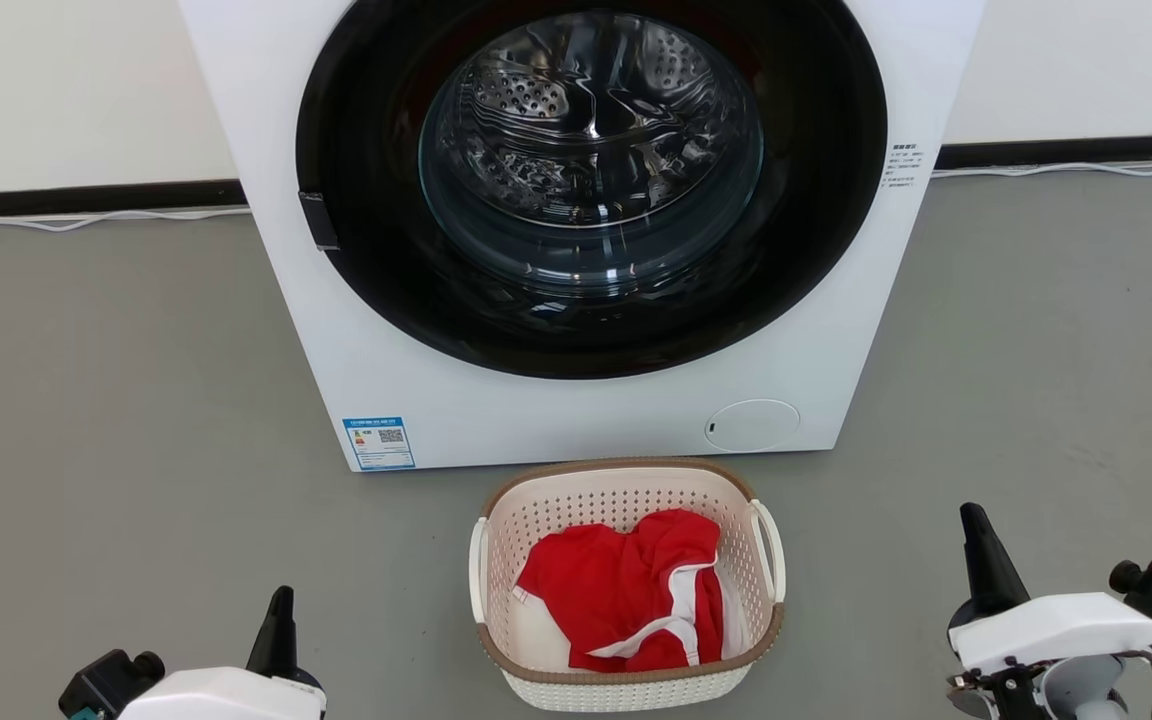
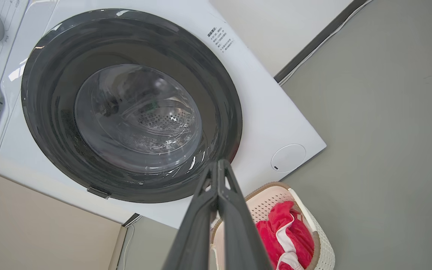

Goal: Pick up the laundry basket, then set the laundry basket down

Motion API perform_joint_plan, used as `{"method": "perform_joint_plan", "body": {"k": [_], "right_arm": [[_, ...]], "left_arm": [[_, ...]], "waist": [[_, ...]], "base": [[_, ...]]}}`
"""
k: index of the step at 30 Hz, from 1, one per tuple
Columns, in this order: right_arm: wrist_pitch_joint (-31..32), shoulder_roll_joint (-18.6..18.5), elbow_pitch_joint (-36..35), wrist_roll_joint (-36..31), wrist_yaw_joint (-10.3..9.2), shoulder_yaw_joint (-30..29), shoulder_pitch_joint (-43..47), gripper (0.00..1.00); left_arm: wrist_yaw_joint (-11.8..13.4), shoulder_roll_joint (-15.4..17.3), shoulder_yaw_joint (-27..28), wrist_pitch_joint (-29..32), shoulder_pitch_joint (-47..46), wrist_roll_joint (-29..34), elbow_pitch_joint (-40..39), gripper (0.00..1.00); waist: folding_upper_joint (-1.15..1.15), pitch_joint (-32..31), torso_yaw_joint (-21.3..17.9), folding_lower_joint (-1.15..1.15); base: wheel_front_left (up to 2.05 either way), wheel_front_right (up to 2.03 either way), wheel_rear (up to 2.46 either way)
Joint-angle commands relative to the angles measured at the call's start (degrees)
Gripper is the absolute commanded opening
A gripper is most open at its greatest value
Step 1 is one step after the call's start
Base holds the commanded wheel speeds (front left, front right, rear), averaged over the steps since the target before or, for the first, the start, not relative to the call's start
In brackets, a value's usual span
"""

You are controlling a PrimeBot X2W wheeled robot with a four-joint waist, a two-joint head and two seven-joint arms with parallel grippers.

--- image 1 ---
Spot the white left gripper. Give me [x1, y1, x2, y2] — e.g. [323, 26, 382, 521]
[117, 586, 328, 720]

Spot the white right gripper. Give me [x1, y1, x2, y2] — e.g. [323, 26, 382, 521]
[946, 502, 1152, 720]

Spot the dark round washer door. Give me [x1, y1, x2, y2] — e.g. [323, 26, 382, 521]
[296, 0, 889, 381]

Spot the beige perforated laundry basket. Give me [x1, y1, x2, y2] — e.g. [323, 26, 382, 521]
[469, 457, 787, 713]

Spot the round white filter cover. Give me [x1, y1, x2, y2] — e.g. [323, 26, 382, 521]
[705, 400, 801, 453]

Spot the blue energy label sticker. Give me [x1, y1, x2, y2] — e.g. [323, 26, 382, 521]
[343, 416, 416, 471]

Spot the white floor cable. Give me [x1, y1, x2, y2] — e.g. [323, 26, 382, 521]
[0, 204, 253, 234]
[931, 157, 1152, 180]

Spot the red and white garment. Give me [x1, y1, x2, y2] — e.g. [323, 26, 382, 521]
[513, 509, 752, 673]

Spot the grey door handle patch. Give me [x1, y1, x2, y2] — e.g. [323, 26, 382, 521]
[298, 191, 341, 252]

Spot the small text sticker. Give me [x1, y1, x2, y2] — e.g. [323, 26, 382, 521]
[883, 142, 928, 190]

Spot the white front-load washing machine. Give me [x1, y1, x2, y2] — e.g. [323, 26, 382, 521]
[179, 0, 987, 473]

